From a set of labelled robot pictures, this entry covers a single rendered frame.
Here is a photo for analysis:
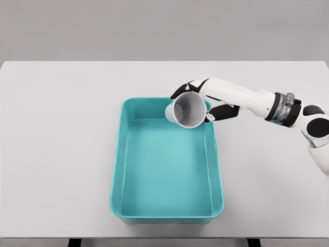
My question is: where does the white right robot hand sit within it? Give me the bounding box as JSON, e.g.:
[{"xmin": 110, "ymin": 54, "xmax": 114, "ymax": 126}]
[{"xmin": 170, "ymin": 77, "xmax": 247, "ymax": 124}]

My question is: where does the white paper cup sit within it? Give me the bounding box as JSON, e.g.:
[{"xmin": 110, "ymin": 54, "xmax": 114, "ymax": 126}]
[{"xmin": 164, "ymin": 92, "xmax": 207, "ymax": 129}]

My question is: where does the teal plastic basket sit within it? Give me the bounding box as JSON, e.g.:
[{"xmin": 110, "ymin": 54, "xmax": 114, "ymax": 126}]
[{"xmin": 109, "ymin": 97, "xmax": 225, "ymax": 225}]

